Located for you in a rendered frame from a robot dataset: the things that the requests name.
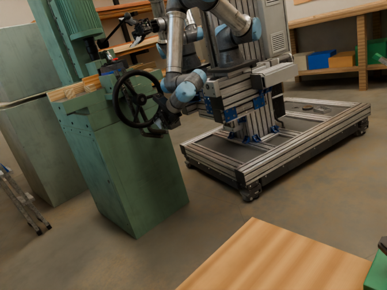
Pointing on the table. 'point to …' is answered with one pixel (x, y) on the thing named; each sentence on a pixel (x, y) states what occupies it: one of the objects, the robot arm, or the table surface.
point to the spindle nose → (91, 48)
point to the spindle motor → (80, 18)
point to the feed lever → (112, 33)
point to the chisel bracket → (94, 66)
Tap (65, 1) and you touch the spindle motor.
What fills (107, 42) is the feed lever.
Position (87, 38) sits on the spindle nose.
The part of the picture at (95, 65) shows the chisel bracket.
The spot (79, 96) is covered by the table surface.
